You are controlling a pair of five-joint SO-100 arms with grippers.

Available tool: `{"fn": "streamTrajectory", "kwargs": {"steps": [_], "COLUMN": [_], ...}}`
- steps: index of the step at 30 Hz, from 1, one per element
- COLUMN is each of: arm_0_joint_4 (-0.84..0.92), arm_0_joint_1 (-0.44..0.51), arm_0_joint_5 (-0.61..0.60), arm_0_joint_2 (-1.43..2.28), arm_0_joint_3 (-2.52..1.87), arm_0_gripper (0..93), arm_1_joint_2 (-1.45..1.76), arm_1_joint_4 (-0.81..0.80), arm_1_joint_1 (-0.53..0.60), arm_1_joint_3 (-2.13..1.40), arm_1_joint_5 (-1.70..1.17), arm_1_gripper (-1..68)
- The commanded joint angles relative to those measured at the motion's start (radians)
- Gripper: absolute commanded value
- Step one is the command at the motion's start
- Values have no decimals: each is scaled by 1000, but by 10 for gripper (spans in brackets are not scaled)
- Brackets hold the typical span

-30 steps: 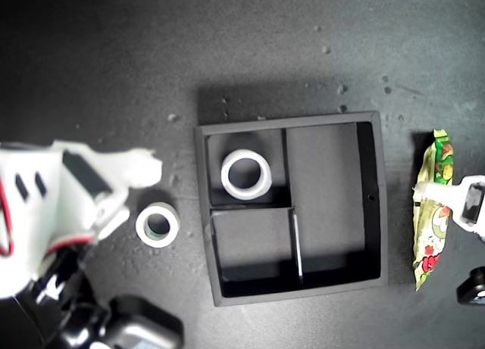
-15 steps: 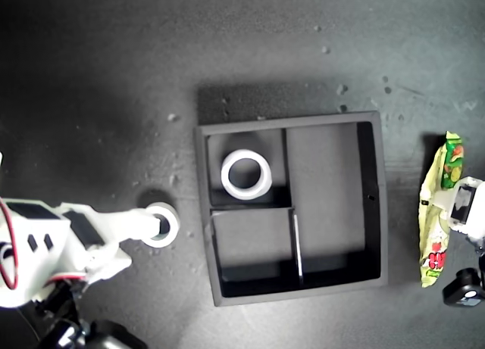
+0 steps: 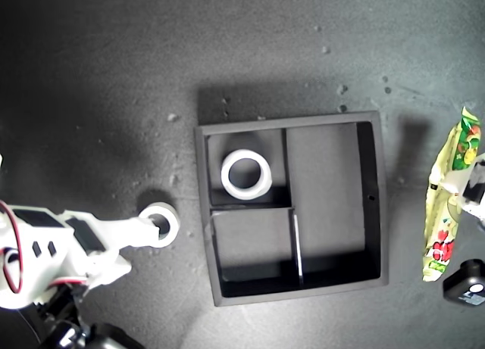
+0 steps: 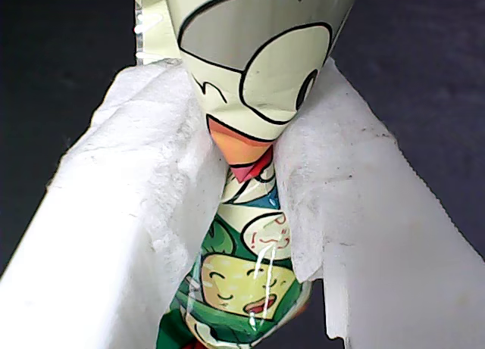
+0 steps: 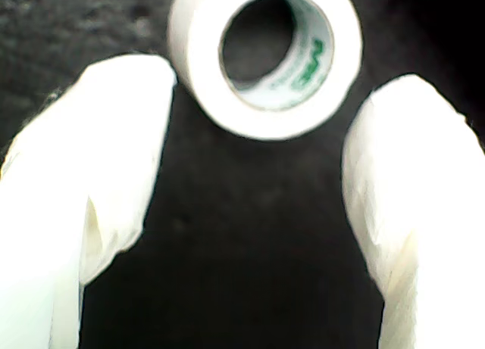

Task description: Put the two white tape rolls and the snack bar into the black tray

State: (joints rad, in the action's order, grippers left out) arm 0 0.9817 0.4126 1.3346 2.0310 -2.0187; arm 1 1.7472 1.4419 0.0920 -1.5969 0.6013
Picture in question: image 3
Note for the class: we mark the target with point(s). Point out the black compartment tray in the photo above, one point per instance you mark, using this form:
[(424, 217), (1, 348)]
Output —
[(326, 197)]

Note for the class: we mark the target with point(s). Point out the small white tape roll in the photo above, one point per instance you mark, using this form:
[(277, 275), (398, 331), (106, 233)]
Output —
[(172, 220)]

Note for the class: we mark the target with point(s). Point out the green red printed snack bar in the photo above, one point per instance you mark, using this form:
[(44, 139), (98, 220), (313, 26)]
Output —
[(441, 220)]

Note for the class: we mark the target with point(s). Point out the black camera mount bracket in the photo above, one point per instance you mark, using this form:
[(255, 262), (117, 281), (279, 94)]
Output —
[(57, 311)]

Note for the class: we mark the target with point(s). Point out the large white tape roll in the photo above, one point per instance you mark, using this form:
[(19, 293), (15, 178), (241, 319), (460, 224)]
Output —
[(246, 194)]

